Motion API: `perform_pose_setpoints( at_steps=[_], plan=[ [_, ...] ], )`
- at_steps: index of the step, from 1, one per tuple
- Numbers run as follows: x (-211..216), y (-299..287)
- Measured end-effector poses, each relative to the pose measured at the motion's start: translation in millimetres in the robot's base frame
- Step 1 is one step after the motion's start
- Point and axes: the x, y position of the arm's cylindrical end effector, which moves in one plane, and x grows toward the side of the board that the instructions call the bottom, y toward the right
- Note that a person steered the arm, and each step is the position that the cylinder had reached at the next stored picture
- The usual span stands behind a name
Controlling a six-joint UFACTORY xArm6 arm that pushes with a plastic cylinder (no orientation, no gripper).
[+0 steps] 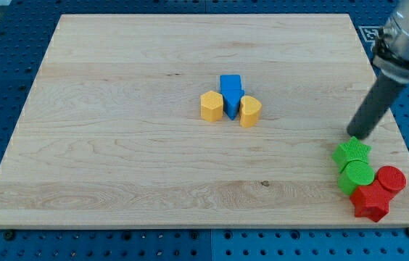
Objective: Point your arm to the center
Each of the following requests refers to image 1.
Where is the large wooden board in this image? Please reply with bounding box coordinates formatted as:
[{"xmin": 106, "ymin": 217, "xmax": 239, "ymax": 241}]
[{"xmin": 0, "ymin": 13, "xmax": 409, "ymax": 231}]

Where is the yellow hexagon block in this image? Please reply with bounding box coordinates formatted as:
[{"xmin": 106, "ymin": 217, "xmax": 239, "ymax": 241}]
[{"xmin": 200, "ymin": 91, "xmax": 223, "ymax": 122}]

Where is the blue triangle block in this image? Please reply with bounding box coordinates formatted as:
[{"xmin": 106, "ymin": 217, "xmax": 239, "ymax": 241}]
[{"xmin": 221, "ymin": 89, "xmax": 244, "ymax": 120}]

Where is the yellow heart block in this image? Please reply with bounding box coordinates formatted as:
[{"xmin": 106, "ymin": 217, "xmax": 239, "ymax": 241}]
[{"xmin": 239, "ymin": 96, "xmax": 262, "ymax": 128}]

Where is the blue cube block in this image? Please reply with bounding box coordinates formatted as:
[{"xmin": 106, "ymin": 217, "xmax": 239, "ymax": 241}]
[{"xmin": 220, "ymin": 75, "xmax": 241, "ymax": 91}]

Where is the green star block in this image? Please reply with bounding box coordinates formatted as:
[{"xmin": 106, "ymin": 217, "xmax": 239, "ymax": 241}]
[{"xmin": 331, "ymin": 136, "xmax": 371, "ymax": 173}]

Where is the green cylinder block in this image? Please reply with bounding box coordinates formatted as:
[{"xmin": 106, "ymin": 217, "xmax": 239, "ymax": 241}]
[{"xmin": 338, "ymin": 161, "xmax": 375, "ymax": 196}]

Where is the red star block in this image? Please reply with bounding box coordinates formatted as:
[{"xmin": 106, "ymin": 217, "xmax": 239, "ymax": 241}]
[{"xmin": 350, "ymin": 180, "xmax": 397, "ymax": 223}]

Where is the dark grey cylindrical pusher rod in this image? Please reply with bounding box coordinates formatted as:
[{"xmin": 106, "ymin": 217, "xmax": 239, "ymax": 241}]
[{"xmin": 347, "ymin": 72, "xmax": 408, "ymax": 140}]

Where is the red cylinder block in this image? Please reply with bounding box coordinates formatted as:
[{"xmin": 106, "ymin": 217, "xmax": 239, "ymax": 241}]
[{"xmin": 376, "ymin": 165, "xmax": 407, "ymax": 194}]

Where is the white fiducial marker tag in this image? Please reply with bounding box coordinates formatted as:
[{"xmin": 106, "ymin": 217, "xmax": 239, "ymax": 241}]
[{"xmin": 358, "ymin": 25, "xmax": 380, "ymax": 48}]

